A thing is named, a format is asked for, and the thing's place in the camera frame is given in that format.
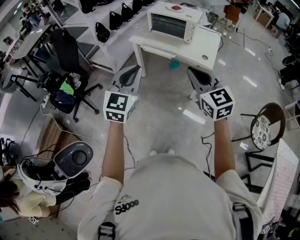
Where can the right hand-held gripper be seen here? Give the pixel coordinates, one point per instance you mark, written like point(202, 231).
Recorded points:
point(216, 103)

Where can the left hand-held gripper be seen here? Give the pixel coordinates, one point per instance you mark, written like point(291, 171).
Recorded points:
point(116, 105)

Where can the person's left forearm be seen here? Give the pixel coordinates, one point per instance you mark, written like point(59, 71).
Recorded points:
point(113, 150)

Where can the person's right forearm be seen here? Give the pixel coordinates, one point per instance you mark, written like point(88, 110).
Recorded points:
point(223, 150)

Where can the white toaster oven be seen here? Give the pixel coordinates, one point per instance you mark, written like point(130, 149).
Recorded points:
point(174, 17)

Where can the white table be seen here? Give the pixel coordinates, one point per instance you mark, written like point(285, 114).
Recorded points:
point(197, 50)

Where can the teal object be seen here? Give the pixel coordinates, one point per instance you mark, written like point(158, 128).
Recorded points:
point(174, 65)

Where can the white metal shelf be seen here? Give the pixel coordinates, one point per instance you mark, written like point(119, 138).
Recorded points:
point(103, 50)

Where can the green cloth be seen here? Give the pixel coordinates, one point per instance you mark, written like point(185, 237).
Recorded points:
point(66, 87)

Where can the black office chair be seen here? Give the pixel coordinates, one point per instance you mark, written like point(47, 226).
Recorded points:
point(68, 54)

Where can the dark blue garment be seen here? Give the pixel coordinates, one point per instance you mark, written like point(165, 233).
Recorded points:
point(64, 102)

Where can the red object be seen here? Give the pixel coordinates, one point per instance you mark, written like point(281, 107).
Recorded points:
point(175, 7)

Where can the white plate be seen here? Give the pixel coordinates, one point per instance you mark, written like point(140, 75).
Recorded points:
point(168, 9)

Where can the person's left white shoe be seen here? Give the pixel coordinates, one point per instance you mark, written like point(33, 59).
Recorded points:
point(153, 152)

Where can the person's white shoe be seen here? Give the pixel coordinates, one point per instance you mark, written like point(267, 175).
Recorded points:
point(153, 152)
point(171, 151)

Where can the person's right white shoe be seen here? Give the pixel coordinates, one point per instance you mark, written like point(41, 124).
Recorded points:
point(171, 151)

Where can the black bag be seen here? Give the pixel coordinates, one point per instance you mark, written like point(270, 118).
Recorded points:
point(50, 82)

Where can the floral cushion round stool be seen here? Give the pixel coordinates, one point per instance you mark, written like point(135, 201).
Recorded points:
point(262, 133)

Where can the white power strip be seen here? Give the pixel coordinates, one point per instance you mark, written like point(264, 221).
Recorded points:
point(45, 102)

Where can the wooden board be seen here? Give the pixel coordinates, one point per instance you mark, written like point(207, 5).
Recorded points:
point(50, 138)

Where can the gray desk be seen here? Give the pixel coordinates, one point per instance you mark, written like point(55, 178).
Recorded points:
point(28, 44)

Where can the person's white t-shirt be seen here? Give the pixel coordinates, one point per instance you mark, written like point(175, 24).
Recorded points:
point(171, 199)

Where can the white board with pink sheet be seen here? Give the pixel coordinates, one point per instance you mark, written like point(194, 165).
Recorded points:
point(281, 178)

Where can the white case base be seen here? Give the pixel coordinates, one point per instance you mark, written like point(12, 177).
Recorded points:
point(28, 185)

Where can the black metal frame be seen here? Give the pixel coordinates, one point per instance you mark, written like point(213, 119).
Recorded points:
point(248, 161)

